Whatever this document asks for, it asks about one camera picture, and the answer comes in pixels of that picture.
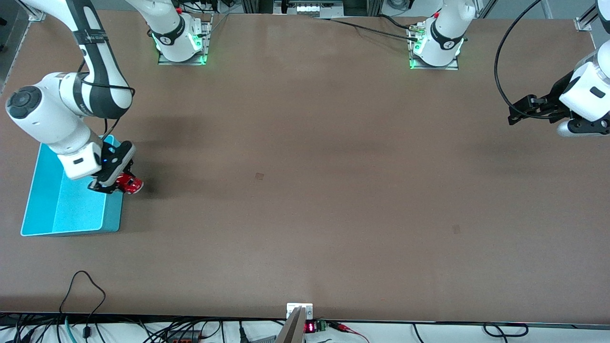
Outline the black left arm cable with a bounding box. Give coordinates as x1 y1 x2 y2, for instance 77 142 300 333
495 0 570 117

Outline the black looped cable with ferrite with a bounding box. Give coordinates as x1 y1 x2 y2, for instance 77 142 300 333
59 270 106 339

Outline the red beetle toy car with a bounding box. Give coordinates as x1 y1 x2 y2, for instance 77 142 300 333
116 173 144 195

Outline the white table edge bracket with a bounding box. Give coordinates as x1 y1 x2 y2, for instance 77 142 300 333
286 303 314 320

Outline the red clip wire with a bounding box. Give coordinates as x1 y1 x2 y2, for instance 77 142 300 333
328 321 370 343

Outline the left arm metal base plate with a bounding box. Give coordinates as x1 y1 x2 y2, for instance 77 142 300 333
408 24 460 71

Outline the blue plastic box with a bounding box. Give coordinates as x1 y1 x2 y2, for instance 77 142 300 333
20 135 123 237

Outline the long black table cable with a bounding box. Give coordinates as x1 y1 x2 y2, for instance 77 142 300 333
312 16 422 40

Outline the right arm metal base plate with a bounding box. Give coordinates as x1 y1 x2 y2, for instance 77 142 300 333
157 13 213 66

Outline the white lit device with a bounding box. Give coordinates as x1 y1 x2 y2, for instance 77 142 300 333
274 0 345 15

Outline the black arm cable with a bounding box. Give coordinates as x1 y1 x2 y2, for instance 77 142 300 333
76 57 135 139
495 0 570 117

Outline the grey metal mount bar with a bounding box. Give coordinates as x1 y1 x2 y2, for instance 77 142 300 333
275 306 306 343

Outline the orange power strip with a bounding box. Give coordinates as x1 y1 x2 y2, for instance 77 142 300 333
164 330 203 343

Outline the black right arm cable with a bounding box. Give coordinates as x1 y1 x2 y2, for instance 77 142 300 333
76 57 135 139

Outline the short black table cable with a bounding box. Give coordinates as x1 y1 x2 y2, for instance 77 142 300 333
378 13 417 30

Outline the black coiled cable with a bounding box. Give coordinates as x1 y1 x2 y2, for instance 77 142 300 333
483 322 529 338

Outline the aluminium corner bracket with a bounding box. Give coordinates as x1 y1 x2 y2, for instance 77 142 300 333
19 0 47 22
574 4 600 32

